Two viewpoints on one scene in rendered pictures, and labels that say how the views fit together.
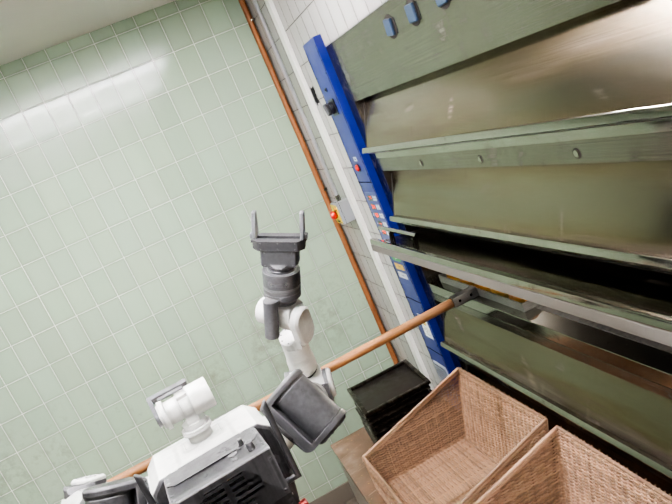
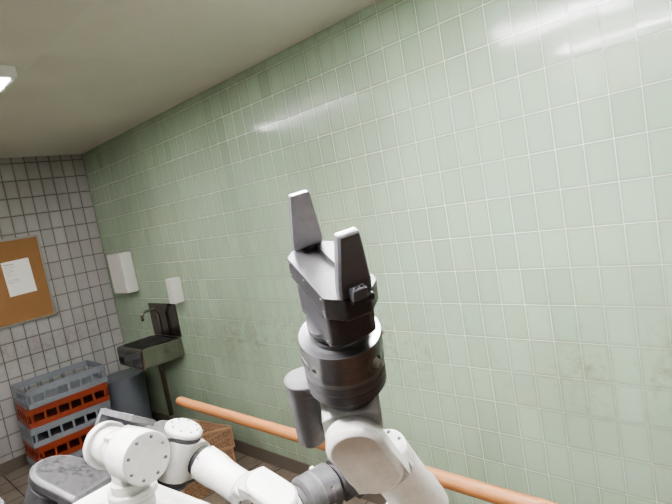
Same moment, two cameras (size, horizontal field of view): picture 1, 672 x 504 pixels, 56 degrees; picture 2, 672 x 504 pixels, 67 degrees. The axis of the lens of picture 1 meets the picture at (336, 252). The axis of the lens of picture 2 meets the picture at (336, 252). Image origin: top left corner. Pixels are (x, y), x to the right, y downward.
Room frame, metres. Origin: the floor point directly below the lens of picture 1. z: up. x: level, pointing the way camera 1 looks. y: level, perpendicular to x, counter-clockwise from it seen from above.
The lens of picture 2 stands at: (1.16, -0.31, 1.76)
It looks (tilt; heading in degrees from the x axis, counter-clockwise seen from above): 6 degrees down; 57
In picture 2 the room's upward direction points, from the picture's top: 10 degrees counter-clockwise
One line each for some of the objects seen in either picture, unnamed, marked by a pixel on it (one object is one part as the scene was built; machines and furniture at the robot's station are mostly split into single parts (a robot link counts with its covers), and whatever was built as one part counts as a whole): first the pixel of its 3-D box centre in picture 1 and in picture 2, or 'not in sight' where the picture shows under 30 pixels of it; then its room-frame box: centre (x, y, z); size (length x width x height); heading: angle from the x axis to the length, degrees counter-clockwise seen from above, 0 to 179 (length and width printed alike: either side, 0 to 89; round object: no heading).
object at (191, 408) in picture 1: (189, 407); (128, 459); (1.25, 0.41, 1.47); 0.10 x 0.07 x 0.09; 108
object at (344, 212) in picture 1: (343, 210); not in sight; (2.82, -0.10, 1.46); 0.10 x 0.07 x 0.10; 12
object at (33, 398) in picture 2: not in sight; (60, 382); (1.39, 4.43, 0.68); 0.60 x 0.40 x 0.15; 12
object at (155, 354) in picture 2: not in sight; (153, 363); (2.05, 4.04, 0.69); 0.46 x 0.36 x 0.94; 102
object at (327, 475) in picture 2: not in sight; (336, 479); (1.64, 0.57, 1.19); 0.12 x 0.10 x 0.13; 3
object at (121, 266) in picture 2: not in sight; (122, 272); (2.06, 4.55, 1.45); 0.28 x 0.11 x 0.36; 102
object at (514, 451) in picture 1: (452, 458); not in sight; (1.87, -0.08, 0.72); 0.56 x 0.49 x 0.28; 13
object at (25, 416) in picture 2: not in sight; (63, 400); (1.38, 4.44, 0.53); 0.60 x 0.40 x 0.15; 9
